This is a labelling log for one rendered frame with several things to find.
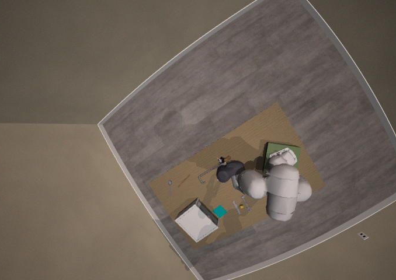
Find teal square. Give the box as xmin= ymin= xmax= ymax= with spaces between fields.
xmin=213 ymin=205 xmax=227 ymax=218

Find steel hook with wooden handle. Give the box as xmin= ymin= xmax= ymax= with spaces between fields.
xmin=199 ymin=156 xmax=231 ymax=184

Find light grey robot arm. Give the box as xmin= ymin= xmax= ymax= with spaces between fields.
xmin=216 ymin=148 xmax=312 ymax=222

